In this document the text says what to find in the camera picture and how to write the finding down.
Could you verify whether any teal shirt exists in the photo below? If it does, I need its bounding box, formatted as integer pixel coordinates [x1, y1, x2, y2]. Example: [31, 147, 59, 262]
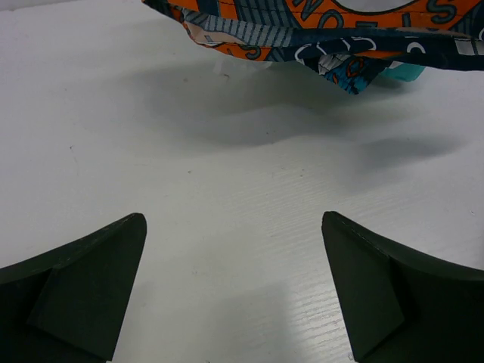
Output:
[380, 62, 425, 82]

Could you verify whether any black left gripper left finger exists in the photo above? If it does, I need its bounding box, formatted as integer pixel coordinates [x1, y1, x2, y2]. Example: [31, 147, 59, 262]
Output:
[1, 213, 147, 362]

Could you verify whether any orange navy patterned shirt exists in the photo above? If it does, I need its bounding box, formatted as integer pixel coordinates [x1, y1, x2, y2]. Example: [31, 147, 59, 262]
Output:
[148, 0, 483, 95]

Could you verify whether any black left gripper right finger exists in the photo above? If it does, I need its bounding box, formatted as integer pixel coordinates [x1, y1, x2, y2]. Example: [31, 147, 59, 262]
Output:
[321, 211, 483, 362]

